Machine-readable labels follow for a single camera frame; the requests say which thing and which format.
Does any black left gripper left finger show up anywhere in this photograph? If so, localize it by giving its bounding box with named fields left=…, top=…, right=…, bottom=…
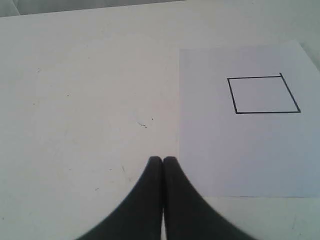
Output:
left=79, top=156, right=163, bottom=240

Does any white paper sheet with square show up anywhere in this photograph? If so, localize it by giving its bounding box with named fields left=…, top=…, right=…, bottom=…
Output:
left=179, top=41, right=320, bottom=197

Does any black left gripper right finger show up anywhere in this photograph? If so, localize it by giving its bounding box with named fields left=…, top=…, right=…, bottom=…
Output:
left=162, top=156, right=253, bottom=240

